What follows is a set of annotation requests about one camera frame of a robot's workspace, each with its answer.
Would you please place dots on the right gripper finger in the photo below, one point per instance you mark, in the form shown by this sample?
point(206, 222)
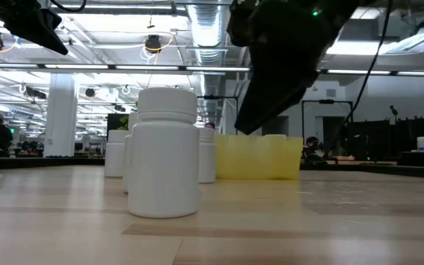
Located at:
point(274, 95)

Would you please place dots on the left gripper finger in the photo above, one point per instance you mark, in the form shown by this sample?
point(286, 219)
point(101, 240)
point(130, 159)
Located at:
point(43, 38)

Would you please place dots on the white tub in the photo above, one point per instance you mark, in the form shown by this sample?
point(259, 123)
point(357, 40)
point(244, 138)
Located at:
point(422, 143)

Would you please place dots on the black partition panels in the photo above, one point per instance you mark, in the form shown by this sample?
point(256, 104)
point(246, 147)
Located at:
point(381, 132)

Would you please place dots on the silver round ventilation duct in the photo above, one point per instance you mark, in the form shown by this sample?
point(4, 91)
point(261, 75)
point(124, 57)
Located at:
point(208, 25)

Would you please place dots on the green plant in white pot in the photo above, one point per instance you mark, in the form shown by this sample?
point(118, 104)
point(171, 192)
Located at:
point(123, 123)

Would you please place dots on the person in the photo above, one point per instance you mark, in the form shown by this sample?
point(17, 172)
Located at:
point(210, 126)
point(312, 141)
point(2, 136)

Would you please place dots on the white pill bottle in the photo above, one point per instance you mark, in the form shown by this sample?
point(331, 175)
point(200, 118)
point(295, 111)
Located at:
point(164, 165)
point(207, 158)
point(113, 158)
point(125, 165)

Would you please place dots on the black screen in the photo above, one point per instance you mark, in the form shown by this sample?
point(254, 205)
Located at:
point(113, 121)

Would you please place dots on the white building column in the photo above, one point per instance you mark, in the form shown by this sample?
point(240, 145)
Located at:
point(61, 117)

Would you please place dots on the long ceiling light bar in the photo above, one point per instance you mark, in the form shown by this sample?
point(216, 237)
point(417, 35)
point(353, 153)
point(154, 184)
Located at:
point(76, 66)

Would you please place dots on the yellow translucent plastic basket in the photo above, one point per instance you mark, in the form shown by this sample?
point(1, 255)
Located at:
point(256, 158)

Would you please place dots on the black metal gantry frame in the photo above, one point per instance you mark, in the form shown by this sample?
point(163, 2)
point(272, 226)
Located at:
point(326, 101)

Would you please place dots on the black microphone stand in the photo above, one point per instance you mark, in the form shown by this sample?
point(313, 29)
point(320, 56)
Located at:
point(393, 110)

